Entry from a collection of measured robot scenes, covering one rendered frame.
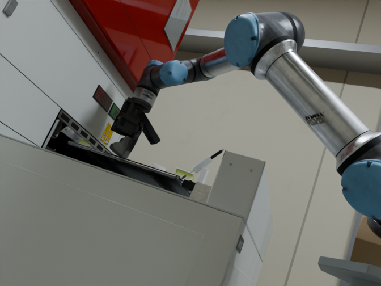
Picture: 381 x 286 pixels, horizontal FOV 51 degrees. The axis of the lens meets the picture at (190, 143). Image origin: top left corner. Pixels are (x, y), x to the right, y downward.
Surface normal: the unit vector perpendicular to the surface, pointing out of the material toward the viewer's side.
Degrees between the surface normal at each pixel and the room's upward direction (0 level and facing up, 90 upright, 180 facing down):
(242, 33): 124
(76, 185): 90
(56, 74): 90
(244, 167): 90
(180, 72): 90
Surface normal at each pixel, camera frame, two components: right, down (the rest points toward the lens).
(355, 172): -0.71, 0.33
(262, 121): -0.34, -0.40
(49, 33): 0.91, 0.26
